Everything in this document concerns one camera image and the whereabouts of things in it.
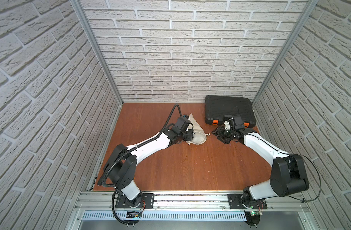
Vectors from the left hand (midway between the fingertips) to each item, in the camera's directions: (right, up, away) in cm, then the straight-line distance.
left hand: (195, 132), depth 84 cm
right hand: (+13, -1, +4) cm, 14 cm away
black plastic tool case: (+21, +18, +28) cm, 39 cm away
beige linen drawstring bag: (+5, -4, +13) cm, 14 cm away
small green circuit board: (-33, -41, -13) cm, 54 cm away
